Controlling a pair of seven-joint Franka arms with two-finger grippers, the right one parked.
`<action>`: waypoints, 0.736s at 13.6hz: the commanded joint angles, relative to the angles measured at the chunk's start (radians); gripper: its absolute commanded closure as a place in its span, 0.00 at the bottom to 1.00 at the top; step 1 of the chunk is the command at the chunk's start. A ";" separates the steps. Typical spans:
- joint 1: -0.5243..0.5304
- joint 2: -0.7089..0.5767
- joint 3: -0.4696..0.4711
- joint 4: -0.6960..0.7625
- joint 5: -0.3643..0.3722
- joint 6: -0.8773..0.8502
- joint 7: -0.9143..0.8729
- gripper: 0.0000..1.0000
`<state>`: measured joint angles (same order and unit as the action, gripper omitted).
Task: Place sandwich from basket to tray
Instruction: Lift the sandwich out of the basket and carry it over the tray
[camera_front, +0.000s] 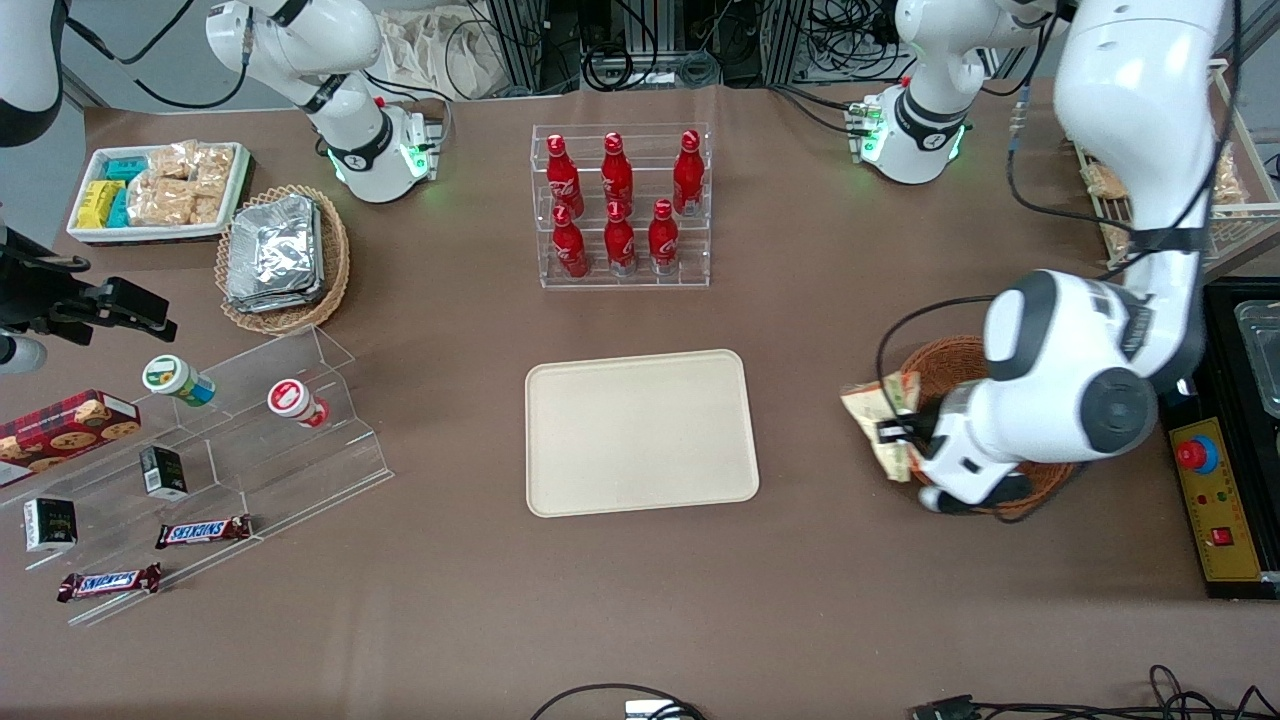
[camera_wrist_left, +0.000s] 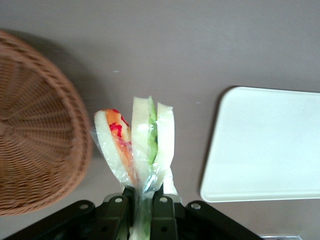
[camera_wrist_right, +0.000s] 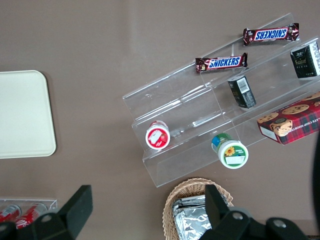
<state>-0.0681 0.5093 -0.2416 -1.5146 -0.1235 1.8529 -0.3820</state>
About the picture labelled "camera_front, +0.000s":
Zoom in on triangular sandwich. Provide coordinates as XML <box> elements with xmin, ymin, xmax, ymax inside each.
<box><xmin>841</xmin><ymin>371</ymin><xmax>926</xmax><ymax>484</ymax></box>

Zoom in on round brown wicker basket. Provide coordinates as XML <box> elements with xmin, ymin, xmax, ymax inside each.
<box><xmin>895</xmin><ymin>336</ymin><xmax>1079</xmax><ymax>517</ymax></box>

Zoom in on white rectangular snack tray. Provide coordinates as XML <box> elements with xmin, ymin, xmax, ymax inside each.
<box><xmin>66</xmin><ymin>142</ymin><xmax>251</xmax><ymax>247</ymax></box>

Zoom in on oval light wicker basket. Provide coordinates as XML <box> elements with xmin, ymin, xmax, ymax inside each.
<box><xmin>215</xmin><ymin>184</ymin><xmax>351</xmax><ymax>336</ymax></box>

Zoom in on beige plastic tray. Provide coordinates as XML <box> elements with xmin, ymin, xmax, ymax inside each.
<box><xmin>525</xmin><ymin>349</ymin><xmax>761</xmax><ymax>519</ymax></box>

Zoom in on green lid yogurt cup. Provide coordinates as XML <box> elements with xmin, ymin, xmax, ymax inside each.
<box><xmin>142</xmin><ymin>354</ymin><xmax>217</xmax><ymax>408</ymax></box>

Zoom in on red cookie box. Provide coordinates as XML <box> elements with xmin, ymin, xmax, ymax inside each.
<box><xmin>0</xmin><ymin>389</ymin><xmax>142</xmax><ymax>489</ymax></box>

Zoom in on yellow snack packet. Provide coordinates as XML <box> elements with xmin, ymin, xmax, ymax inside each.
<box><xmin>76</xmin><ymin>180</ymin><xmax>123</xmax><ymax>230</ymax></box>

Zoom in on silver foil packet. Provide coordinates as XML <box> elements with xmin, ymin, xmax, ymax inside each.
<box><xmin>228</xmin><ymin>194</ymin><xmax>319</xmax><ymax>301</ymax></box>
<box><xmin>226</xmin><ymin>200</ymin><xmax>328</xmax><ymax>315</ymax></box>

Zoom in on small black carton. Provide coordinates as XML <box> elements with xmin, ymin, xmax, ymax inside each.
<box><xmin>139</xmin><ymin>446</ymin><xmax>190</xmax><ymax>502</ymax></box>
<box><xmin>23</xmin><ymin>497</ymin><xmax>79</xmax><ymax>554</ymax></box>

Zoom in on red lid yogurt cup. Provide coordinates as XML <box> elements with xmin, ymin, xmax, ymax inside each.
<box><xmin>267</xmin><ymin>378</ymin><xmax>331</xmax><ymax>430</ymax></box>

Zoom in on clear acrylic stepped shelf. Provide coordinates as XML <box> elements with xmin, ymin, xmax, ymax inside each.
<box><xmin>0</xmin><ymin>325</ymin><xmax>394</xmax><ymax>629</ymax></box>

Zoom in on Snickers chocolate bar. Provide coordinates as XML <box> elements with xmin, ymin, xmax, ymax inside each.
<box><xmin>57</xmin><ymin>563</ymin><xmax>163</xmax><ymax>604</ymax></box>
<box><xmin>155</xmin><ymin>515</ymin><xmax>253</xmax><ymax>551</ymax></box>

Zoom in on black and yellow control box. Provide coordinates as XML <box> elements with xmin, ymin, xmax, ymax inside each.
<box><xmin>1160</xmin><ymin>278</ymin><xmax>1280</xmax><ymax>602</ymax></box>

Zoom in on red cola bottle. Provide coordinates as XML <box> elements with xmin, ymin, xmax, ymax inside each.
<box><xmin>601</xmin><ymin>132</ymin><xmax>635</xmax><ymax>213</ymax></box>
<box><xmin>604</xmin><ymin>200</ymin><xmax>638</xmax><ymax>277</ymax></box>
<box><xmin>648</xmin><ymin>199</ymin><xmax>681</xmax><ymax>277</ymax></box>
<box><xmin>672</xmin><ymin>130</ymin><xmax>706</xmax><ymax>218</ymax></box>
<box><xmin>545</xmin><ymin>134</ymin><xmax>585</xmax><ymax>219</ymax></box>
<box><xmin>552</xmin><ymin>205</ymin><xmax>590</xmax><ymax>280</ymax></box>

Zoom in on clear acrylic bottle rack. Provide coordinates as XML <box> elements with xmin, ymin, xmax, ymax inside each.
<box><xmin>531</xmin><ymin>123</ymin><xmax>712</xmax><ymax>290</ymax></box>

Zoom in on cream cloth bag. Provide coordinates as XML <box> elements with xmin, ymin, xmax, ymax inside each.
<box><xmin>378</xmin><ymin>8</ymin><xmax>523</xmax><ymax>102</ymax></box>

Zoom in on brown table cover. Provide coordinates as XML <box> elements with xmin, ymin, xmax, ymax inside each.
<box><xmin>0</xmin><ymin>82</ymin><xmax>1280</xmax><ymax>720</ymax></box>

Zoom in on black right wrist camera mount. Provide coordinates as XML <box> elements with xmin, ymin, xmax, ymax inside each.
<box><xmin>0</xmin><ymin>228</ymin><xmax>103</xmax><ymax>347</ymax></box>

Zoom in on black left wrist camera cable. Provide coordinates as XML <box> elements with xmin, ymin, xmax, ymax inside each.
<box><xmin>876</xmin><ymin>0</ymin><xmax>1243</xmax><ymax>527</ymax></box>

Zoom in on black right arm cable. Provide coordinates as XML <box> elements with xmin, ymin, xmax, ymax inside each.
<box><xmin>62</xmin><ymin>0</ymin><xmax>253</xmax><ymax>111</ymax></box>

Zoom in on black tangled cables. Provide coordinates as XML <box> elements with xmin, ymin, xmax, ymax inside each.
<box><xmin>975</xmin><ymin>664</ymin><xmax>1280</xmax><ymax>720</ymax></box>

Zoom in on white wire rack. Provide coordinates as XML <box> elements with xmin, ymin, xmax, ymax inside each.
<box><xmin>1072</xmin><ymin>59</ymin><xmax>1280</xmax><ymax>277</ymax></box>

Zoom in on black cable bundle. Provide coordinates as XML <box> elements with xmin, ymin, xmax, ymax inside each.
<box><xmin>808</xmin><ymin>0</ymin><xmax>906</xmax><ymax>83</ymax></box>

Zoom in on aluminium frame post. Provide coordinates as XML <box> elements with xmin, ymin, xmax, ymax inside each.
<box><xmin>487</xmin><ymin>0</ymin><xmax>547</xmax><ymax>93</ymax></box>
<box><xmin>760</xmin><ymin>0</ymin><xmax>813</xmax><ymax>89</ymax></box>

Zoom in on black looped cable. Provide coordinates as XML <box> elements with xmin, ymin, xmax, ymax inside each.
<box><xmin>528</xmin><ymin>683</ymin><xmax>707</xmax><ymax>720</ymax></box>

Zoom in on black coiled cables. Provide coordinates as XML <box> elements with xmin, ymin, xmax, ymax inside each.
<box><xmin>578</xmin><ymin>0</ymin><xmax>723</xmax><ymax>93</ymax></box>

